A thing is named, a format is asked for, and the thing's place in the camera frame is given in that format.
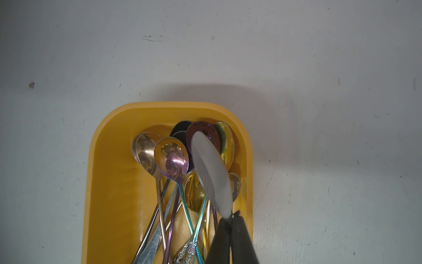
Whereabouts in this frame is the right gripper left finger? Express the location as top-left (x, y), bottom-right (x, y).
top-left (206, 216), bottom-right (233, 264)

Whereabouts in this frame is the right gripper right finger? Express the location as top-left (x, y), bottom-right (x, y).
top-left (231, 210), bottom-right (259, 264)

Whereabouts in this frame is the small silver spoon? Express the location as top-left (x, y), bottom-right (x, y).
top-left (191, 132), bottom-right (233, 221)

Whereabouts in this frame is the teal handled iridescent spoon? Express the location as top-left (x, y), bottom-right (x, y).
top-left (154, 137), bottom-right (204, 264)

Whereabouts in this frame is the yellow plastic storage box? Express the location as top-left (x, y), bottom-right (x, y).
top-left (81, 102), bottom-right (253, 264)

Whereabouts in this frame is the copper handled spoon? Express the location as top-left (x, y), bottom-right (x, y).
top-left (132, 132), bottom-right (170, 264)

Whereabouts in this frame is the purple spoon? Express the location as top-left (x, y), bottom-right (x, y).
top-left (154, 121), bottom-right (220, 264)

